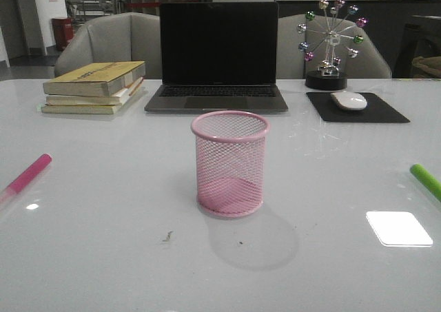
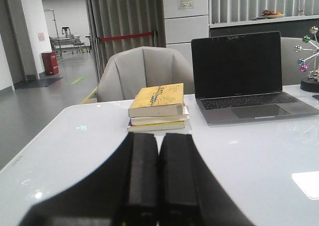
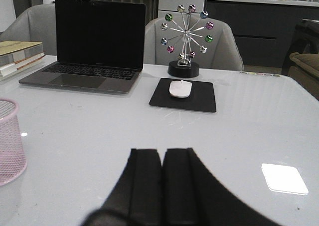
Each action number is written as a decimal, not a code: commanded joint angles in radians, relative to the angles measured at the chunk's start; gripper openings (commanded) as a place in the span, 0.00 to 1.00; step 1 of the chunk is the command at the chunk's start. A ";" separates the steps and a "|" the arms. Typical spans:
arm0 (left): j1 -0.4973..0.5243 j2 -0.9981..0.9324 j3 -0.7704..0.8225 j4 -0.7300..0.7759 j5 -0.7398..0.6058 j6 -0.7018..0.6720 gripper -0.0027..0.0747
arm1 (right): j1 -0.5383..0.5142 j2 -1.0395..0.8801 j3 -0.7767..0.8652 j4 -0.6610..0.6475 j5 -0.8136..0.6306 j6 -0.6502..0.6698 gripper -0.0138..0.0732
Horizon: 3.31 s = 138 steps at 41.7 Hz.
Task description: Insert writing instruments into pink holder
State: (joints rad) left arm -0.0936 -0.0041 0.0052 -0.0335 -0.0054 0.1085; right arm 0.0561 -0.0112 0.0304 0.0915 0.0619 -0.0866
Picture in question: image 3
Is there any white computer mouse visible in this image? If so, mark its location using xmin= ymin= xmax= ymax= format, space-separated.
xmin=169 ymin=80 xmax=192 ymax=98

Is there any bottom pale book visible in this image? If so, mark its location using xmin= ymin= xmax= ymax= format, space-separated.
xmin=0 ymin=60 xmax=44 ymax=81

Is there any left grey armchair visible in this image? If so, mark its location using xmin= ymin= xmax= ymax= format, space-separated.
xmin=0 ymin=3 xmax=57 ymax=55

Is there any top yellow book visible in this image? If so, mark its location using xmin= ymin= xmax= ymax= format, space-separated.
xmin=0 ymin=41 xmax=44 ymax=65

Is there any right grey armchair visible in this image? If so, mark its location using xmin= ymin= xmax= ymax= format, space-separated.
xmin=144 ymin=16 xmax=243 ymax=71

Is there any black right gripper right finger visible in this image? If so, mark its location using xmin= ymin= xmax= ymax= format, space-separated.
xmin=161 ymin=148 xmax=282 ymax=226

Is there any brown sofa cushion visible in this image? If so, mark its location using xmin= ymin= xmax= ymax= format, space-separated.
xmin=288 ymin=52 xmax=319 ymax=100

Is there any black mouse pad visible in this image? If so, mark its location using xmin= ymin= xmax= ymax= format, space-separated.
xmin=149 ymin=78 xmax=216 ymax=113

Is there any ferris wheel desk ornament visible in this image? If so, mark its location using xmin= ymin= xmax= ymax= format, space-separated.
xmin=160 ymin=4 xmax=214 ymax=78

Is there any pink mesh pen holder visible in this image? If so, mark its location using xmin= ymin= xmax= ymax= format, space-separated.
xmin=0 ymin=98 xmax=27 ymax=186

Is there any dark cabinet counter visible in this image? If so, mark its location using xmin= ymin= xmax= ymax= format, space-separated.
xmin=205 ymin=0 xmax=319 ymax=68

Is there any grey open laptop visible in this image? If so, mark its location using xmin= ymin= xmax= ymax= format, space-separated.
xmin=20 ymin=0 xmax=146 ymax=93

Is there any middle white book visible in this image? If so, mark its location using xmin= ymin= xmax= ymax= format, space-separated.
xmin=0 ymin=53 xmax=45 ymax=75

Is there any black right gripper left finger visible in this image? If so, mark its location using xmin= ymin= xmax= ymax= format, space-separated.
xmin=86 ymin=148 xmax=162 ymax=226

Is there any grey armchair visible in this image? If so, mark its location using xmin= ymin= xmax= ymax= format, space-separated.
xmin=0 ymin=3 xmax=57 ymax=55
xmin=144 ymin=16 xmax=243 ymax=71

